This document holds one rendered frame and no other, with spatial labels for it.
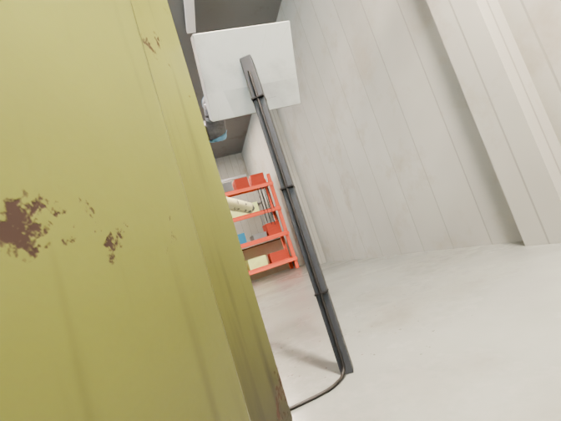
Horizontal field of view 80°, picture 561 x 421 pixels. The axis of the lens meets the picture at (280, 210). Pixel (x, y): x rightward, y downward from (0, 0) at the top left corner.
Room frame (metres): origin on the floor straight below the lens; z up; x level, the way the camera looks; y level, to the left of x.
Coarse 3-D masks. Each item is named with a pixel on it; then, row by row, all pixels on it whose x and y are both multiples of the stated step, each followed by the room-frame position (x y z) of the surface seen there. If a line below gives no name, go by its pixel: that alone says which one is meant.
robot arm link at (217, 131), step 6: (204, 120) 1.49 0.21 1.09; (210, 120) 1.48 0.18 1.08; (222, 120) 1.50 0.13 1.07; (210, 126) 1.48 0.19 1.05; (216, 126) 1.49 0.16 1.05; (222, 126) 1.51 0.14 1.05; (210, 132) 1.49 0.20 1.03; (216, 132) 1.50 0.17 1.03; (222, 132) 1.51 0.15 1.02; (210, 138) 1.51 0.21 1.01; (216, 138) 1.51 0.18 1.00; (222, 138) 1.52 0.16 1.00
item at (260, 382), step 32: (160, 0) 0.85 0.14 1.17; (160, 32) 0.78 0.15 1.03; (160, 64) 0.73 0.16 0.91; (160, 96) 0.68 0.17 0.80; (192, 96) 0.87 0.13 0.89; (192, 128) 0.80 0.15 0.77; (192, 160) 0.75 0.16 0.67; (192, 192) 0.70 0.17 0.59; (224, 192) 0.89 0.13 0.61; (224, 224) 0.83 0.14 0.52; (224, 256) 0.77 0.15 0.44; (224, 288) 0.72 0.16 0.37; (224, 320) 0.68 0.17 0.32; (256, 320) 0.85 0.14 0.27; (256, 352) 0.79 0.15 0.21; (256, 384) 0.74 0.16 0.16; (256, 416) 0.70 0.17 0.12; (288, 416) 0.87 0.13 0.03
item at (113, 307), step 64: (0, 0) 0.23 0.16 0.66; (64, 0) 0.30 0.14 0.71; (128, 0) 0.44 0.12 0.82; (0, 64) 0.22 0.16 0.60; (64, 64) 0.28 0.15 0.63; (128, 64) 0.39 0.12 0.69; (0, 128) 0.21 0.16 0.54; (64, 128) 0.26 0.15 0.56; (128, 128) 0.35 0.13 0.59; (0, 192) 0.20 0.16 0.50; (64, 192) 0.25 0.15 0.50; (128, 192) 0.32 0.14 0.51; (0, 256) 0.19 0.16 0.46; (64, 256) 0.23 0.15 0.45; (128, 256) 0.30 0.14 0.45; (192, 256) 0.41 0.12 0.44; (0, 320) 0.18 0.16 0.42; (64, 320) 0.22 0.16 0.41; (128, 320) 0.28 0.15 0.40; (192, 320) 0.37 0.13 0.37; (0, 384) 0.18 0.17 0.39; (64, 384) 0.21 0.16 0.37; (128, 384) 0.26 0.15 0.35; (192, 384) 0.34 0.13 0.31
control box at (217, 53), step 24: (264, 24) 1.07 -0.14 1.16; (288, 24) 1.09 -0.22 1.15; (216, 48) 1.05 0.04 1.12; (240, 48) 1.07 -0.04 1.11; (264, 48) 1.10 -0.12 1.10; (288, 48) 1.12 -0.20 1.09; (216, 72) 1.08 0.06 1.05; (240, 72) 1.10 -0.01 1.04; (264, 72) 1.13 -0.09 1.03; (288, 72) 1.16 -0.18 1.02; (216, 96) 1.11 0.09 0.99; (240, 96) 1.14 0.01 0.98; (288, 96) 1.20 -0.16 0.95; (216, 120) 1.14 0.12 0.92
